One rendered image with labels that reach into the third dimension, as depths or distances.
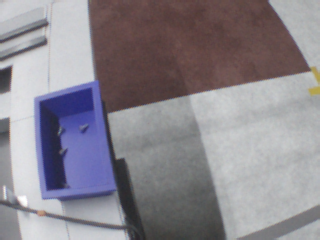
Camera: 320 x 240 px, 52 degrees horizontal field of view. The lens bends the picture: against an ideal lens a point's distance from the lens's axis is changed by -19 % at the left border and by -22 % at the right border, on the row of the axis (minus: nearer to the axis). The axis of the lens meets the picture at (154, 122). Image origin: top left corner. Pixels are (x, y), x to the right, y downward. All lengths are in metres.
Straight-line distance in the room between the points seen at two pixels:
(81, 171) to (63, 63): 0.30
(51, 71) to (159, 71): 1.05
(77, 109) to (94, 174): 0.15
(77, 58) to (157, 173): 0.85
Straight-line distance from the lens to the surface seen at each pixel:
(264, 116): 1.83
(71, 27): 1.03
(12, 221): 0.88
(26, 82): 0.95
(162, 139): 1.73
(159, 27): 2.13
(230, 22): 2.20
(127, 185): 1.21
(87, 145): 0.80
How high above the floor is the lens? 1.54
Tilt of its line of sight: 60 degrees down
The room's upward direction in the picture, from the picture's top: 6 degrees counter-clockwise
